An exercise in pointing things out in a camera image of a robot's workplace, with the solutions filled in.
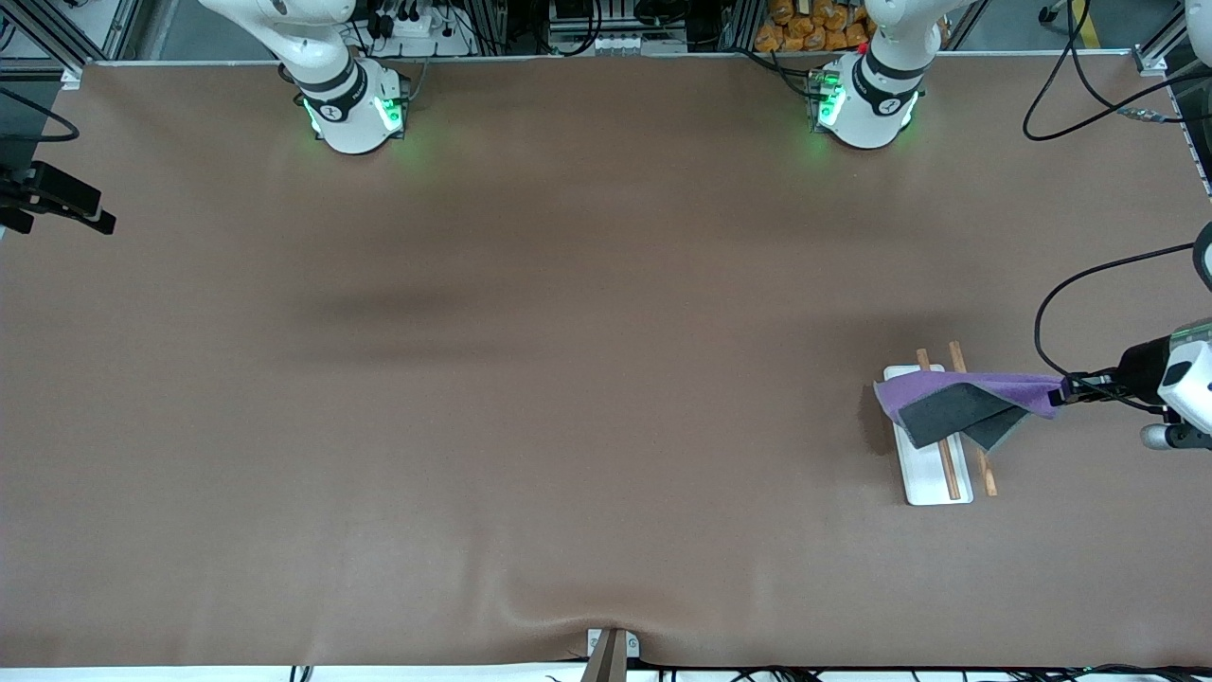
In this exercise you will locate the brown camera mount bracket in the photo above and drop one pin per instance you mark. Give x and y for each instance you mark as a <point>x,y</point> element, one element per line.
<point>606,663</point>

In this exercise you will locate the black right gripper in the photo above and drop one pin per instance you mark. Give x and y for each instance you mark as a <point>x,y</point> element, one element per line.
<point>59,193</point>

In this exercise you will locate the white power strip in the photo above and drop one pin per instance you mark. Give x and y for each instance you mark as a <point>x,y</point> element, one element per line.
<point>417,28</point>

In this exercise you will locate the pile of orange packets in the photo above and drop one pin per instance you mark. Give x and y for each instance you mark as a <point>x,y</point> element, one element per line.
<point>805,33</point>

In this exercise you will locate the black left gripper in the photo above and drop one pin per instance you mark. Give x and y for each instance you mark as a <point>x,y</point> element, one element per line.
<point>1140,368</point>

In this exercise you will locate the aluminium frame post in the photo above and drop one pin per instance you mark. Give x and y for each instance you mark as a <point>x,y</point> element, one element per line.
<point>1169,47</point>
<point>66,38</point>

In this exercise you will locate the brown table mat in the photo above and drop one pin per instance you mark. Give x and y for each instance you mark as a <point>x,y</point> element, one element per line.
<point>473,426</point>

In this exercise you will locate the purple and grey towel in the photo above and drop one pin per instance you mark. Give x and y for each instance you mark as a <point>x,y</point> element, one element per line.
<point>956,403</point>

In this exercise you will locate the white connector block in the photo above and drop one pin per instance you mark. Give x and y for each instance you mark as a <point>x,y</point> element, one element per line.
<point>625,44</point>

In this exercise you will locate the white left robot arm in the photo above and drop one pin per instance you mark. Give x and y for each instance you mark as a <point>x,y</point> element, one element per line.
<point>876,104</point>

